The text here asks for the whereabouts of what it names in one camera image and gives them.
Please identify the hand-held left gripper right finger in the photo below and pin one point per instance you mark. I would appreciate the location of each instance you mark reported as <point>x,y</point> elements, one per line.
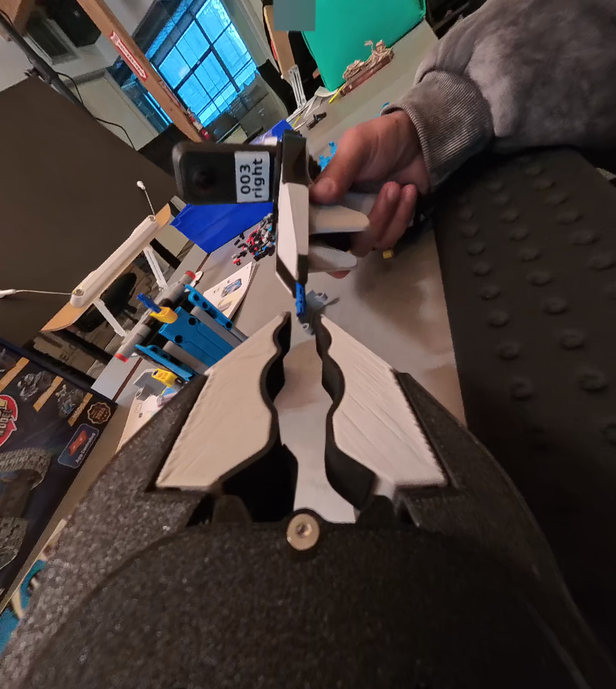
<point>383,425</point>

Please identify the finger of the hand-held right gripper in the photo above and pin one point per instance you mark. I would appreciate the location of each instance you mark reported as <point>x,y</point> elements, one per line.
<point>291,226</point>

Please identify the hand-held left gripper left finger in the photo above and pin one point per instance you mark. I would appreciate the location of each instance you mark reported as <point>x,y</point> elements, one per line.
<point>221,425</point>

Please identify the short blue brick beam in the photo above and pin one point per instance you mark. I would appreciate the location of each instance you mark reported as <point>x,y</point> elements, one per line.
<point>301,296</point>

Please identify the small grey brick connector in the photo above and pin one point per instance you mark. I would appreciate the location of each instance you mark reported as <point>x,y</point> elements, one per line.
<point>316,299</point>

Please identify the person's right forearm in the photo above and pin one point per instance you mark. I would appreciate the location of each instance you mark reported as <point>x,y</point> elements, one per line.
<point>528,80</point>

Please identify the grey desk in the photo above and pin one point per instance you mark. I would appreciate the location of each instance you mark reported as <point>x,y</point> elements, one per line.
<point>394,323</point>

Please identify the person's right hand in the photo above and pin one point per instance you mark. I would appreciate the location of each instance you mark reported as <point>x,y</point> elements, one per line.
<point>372,150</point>

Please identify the pile of small brick parts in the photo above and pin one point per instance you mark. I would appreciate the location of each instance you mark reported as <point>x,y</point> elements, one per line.
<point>256,242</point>

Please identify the blue plastic bin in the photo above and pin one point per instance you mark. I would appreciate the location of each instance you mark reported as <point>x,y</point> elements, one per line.
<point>216,226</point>

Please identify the open instruction booklet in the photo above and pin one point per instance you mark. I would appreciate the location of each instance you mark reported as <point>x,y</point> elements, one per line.
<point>146,401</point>

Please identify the loose blue brick parts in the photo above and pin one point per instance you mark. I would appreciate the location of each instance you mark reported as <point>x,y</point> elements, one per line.
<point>329,153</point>

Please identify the small white leaflet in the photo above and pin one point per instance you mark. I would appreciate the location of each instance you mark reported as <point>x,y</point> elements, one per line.
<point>232,290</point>

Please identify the blue black brick model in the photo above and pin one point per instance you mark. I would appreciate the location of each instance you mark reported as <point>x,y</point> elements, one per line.
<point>200,333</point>

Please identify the large gridded window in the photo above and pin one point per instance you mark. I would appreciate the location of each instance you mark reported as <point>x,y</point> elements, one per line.
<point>205,64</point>

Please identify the wooden beam red label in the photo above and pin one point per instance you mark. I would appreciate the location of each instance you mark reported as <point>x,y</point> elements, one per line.
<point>141,70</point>

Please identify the wooden ship model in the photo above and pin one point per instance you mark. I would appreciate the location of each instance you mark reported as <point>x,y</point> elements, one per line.
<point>364,67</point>

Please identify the dark brown partition board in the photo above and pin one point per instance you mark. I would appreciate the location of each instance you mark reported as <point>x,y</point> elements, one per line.
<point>44,188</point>

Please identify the black perforated wrist rest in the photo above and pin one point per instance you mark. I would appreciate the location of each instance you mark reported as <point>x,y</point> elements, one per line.
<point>544,323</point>

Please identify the wooden table white legs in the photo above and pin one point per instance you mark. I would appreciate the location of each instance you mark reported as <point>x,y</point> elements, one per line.
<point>60,320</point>

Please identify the green backdrop cloth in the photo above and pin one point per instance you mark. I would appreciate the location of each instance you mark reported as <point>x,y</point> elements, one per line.
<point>372,32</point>

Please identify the dark blue toy box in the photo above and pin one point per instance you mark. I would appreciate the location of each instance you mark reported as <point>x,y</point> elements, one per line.
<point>17,457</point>

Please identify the black metal pole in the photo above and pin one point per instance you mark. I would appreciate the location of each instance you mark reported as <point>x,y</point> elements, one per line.
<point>33,59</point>

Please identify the small wooden frame stand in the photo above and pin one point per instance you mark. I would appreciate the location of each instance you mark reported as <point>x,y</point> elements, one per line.
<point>294,89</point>

